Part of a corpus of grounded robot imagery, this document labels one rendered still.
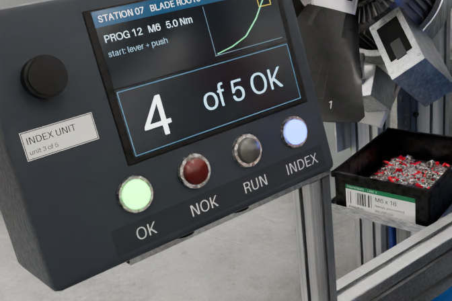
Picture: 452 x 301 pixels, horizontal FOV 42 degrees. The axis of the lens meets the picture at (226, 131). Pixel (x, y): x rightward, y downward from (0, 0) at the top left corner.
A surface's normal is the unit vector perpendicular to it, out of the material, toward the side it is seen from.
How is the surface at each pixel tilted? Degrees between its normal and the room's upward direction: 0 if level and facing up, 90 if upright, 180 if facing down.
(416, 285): 90
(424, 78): 121
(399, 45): 50
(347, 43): 54
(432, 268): 90
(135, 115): 75
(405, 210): 90
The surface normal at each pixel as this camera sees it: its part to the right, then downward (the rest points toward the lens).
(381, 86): 0.67, -0.05
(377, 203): -0.63, 0.34
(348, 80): -0.06, -0.32
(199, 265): -0.12, -0.93
